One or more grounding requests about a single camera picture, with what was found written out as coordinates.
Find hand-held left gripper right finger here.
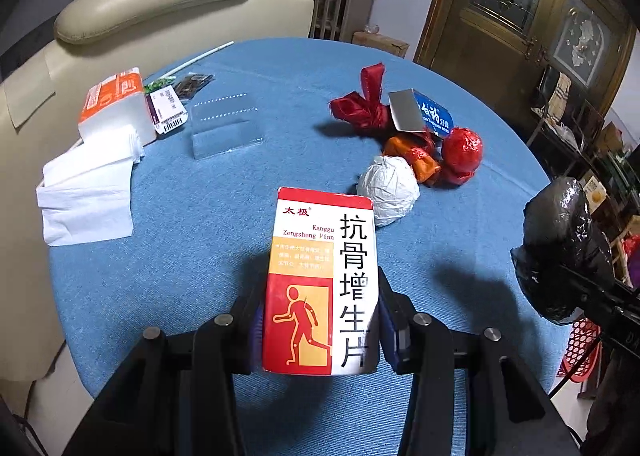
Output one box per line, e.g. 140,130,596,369
377,266,583,456

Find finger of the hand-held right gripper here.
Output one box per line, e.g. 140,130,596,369
565,263,640,331

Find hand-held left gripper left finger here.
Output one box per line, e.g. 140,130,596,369
62,272,267,456

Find black plastic bag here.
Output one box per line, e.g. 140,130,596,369
510,177,616,324

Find red and white medicine box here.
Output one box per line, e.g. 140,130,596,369
262,187,381,377

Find blue silver packet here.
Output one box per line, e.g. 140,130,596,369
389,88,454,139

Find red ribbon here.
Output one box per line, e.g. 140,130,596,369
330,63,393,137

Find red plastic basket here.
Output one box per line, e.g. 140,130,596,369
562,318,603,382

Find orange print carton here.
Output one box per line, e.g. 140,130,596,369
581,175,608,209

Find white crumpled paper ball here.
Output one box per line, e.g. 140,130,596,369
356,155,421,227

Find orange wrapper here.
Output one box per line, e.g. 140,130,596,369
382,132,443,185

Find red foil ball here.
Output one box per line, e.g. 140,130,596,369
440,126,484,187

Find clear plastic packaging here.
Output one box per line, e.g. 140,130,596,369
189,92,264,161

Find white tissues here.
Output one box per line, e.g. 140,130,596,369
36,126,146,247

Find barcode label packet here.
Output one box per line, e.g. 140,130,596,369
145,84,190,135

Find dark snack packet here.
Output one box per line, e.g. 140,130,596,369
174,73,215,101

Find green packet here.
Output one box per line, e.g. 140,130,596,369
143,77,177,95

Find orange and white tissue pack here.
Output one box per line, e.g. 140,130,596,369
77,67,157,147

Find white stick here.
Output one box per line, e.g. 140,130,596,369
159,40,235,81

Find cardboard box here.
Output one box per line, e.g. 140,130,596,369
351,30,410,59

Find wooden glass-panel door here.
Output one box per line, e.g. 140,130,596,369
415,0,636,137

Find slatted radiator cover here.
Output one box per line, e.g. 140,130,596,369
250,0,376,44

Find beige leather sofa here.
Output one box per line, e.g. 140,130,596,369
0,0,315,387

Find metal frame chair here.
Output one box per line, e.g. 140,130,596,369
527,66,601,151

